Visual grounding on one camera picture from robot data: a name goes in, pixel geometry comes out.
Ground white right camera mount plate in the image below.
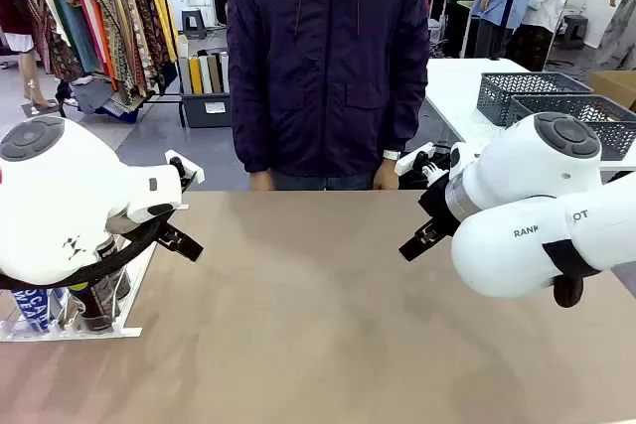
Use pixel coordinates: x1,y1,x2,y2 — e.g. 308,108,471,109
395,142,439,178

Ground mannequin in maroon top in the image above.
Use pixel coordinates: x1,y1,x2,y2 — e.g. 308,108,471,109
0,0,60,113

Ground white left camera mount plate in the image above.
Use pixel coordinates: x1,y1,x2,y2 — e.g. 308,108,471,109
164,149,206,185

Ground grey fabric roll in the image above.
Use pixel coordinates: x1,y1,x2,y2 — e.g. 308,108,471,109
177,57,194,95

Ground white side table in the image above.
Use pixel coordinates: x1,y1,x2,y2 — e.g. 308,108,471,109
425,57,636,173

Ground yellow fabric roll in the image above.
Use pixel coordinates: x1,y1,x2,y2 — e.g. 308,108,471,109
189,56,205,95

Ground grey storage bin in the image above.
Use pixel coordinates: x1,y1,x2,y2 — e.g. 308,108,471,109
179,89,233,129

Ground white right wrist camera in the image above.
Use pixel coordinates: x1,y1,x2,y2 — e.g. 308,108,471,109
448,141,482,182

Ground white wire can dispenser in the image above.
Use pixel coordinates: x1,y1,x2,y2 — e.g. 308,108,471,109
0,240,159,344

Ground grey step stool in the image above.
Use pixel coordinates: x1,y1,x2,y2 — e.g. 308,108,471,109
562,13,590,51
180,7,208,41

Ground brown fabric roll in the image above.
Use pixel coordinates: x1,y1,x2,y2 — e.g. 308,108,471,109
207,53,224,94

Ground grey plastic woven basket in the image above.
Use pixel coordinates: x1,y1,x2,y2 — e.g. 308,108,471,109
505,94,636,163
476,71,594,127

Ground person's right hand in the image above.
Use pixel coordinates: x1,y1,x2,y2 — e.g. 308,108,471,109
248,170,276,193

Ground mannequin in grey garment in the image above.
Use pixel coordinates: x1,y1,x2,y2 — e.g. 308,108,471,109
593,0,636,71

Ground person in navy jacket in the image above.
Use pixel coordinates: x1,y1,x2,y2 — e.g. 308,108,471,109
226,0,431,193

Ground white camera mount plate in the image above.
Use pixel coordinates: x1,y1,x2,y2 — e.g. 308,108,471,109
395,142,439,178
164,149,206,185

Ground brown cardboard box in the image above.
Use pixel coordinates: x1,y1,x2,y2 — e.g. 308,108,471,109
587,70,636,112

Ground rack of colourful clothes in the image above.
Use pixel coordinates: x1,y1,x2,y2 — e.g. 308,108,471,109
27,0,188,128

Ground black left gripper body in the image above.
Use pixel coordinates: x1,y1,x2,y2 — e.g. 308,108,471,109
174,165,195,194

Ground white fabric roll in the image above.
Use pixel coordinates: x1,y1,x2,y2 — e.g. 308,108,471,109
198,54,214,95
219,51,232,94

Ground pile of folded fabric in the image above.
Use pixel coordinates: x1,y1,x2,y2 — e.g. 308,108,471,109
71,76,141,124

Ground black right arm cable strap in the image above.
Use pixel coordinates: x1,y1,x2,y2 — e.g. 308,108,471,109
542,239,603,309

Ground person's left hand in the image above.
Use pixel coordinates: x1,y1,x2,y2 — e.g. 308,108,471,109
373,157,400,192

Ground blue white drink can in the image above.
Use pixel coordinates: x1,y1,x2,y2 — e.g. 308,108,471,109
20,286,70,334

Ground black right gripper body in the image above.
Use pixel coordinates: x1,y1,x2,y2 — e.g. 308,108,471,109
417,177,464,237

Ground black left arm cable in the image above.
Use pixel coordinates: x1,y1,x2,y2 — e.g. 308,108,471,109
0,217,168,292

